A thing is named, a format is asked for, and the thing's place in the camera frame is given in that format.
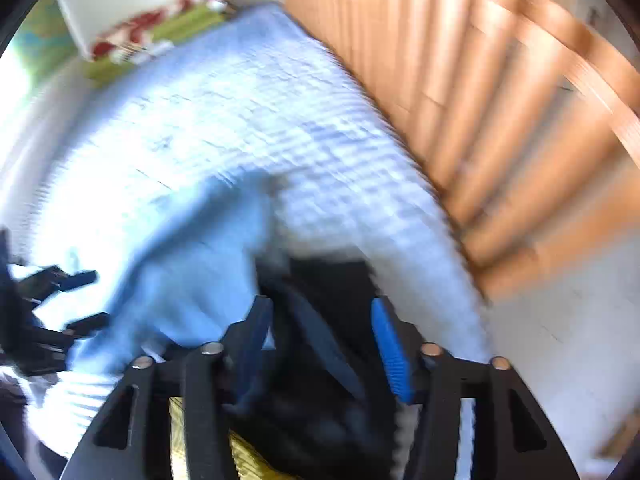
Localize green folded blanket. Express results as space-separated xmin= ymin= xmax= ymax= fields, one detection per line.
xmin=85 ymin=2 xmax=236 ymax=86

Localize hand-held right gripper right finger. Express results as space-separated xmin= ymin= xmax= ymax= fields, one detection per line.
xmin=371 ymin=297 xmax=581 ymax=480

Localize light blue denim pants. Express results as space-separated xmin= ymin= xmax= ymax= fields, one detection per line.
xmin=65 ymin=170 xmax=291 ymax=376

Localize person's left forearm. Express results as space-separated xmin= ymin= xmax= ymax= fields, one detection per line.
xmin=0 ymin=377 xmax=66 ymax=480

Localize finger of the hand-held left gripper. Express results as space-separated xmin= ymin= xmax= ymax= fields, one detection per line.
xmin=62 ymin=312 xmax=111 ymax=342
xmin=12 ymin=266 xmax=99 ymax=302

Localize blue white striped bed quilt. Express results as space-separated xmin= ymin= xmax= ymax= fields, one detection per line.
xmin=0 ymin=5 xmax=491 ymax=480

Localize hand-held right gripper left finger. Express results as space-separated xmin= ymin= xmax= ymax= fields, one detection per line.
xmin=60 ymin=296 xmax=274 ymax=480

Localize red white folded blanket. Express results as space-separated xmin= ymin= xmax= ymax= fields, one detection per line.
xmin=90 ymin=0 xmax=236 ymax=61

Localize wooden slatted rail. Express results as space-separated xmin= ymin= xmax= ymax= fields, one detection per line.
xmin=277 ymin=0 xmax=640 ymax=301

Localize black yellow garment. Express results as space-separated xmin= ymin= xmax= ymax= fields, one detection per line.
xmin=170 ymin=255 xmax=401 ymax=480

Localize green landscape wall poster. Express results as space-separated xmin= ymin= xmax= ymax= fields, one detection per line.
xmin=15 ymin=0 xmax=68 ymax=86

